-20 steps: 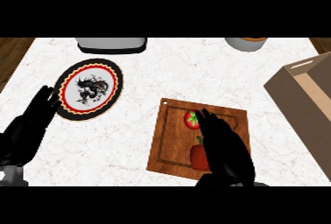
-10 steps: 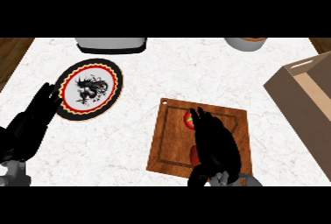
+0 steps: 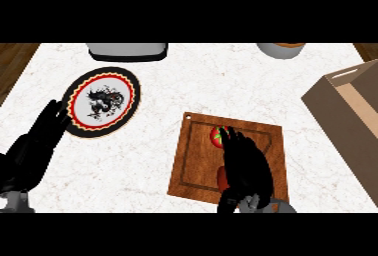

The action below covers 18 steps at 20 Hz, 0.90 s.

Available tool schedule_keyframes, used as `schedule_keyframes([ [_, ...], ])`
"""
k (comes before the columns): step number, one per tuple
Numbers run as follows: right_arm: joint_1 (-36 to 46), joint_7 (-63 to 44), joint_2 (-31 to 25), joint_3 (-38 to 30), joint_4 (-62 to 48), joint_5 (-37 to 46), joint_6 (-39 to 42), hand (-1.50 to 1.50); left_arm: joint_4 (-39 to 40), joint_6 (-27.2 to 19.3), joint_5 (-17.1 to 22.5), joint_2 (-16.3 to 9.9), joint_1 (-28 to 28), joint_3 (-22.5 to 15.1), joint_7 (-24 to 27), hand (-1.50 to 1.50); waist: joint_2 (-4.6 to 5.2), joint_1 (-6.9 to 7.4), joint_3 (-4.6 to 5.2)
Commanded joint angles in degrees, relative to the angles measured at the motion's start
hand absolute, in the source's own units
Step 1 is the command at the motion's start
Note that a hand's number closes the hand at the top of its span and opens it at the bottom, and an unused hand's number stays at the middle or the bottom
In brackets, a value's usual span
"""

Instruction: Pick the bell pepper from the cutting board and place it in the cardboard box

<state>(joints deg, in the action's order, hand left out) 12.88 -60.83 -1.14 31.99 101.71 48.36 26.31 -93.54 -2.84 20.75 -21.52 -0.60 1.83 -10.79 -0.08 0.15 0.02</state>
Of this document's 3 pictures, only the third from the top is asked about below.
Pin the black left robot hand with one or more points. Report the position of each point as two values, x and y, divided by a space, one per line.
29 156

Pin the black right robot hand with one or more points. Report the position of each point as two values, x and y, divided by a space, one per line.
245 166

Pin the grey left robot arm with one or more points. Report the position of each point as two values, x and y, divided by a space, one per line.
14 201

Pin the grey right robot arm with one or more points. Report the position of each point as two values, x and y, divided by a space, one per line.
267 206

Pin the brown wooden cutting board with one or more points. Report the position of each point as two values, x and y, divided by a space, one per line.
196 160

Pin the brown cardboard box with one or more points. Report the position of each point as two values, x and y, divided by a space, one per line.
350 126

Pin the black rimmed patterned plate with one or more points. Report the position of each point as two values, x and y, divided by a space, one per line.
102 102

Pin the grey round pot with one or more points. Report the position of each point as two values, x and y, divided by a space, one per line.
280 50

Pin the grey and black appliance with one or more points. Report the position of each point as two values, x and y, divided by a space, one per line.
127 50

